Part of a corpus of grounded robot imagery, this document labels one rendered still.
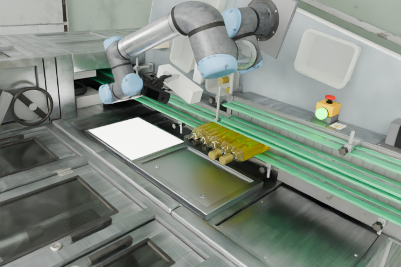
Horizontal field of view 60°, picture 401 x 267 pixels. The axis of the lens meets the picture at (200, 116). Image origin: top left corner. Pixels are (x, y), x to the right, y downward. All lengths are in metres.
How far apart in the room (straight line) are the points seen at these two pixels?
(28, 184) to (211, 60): 0.94
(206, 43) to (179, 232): 0.63
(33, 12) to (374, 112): 4.19
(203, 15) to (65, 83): 1.20
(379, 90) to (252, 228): 0.68
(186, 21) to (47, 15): 3.98
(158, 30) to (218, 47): 0.23
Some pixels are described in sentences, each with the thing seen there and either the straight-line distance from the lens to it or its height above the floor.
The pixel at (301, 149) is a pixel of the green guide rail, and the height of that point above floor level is 0.94.
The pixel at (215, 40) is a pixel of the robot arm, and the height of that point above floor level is 1.34.
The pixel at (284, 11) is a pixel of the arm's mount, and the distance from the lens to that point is 1.53.
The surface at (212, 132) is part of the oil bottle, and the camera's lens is 1.49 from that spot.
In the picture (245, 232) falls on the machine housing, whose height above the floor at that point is 1.25.
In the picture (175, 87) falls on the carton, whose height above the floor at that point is 1.11.
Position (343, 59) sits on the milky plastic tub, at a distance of 1.44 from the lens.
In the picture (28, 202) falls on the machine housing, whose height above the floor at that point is 1.74.
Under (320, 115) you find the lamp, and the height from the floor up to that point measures 0.85.
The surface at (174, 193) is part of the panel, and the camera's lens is 1.36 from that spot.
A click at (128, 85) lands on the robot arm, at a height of 1.42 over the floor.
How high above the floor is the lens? 2.06
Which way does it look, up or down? 42 degrees down
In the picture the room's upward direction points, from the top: 107 degrees counter-clockwise
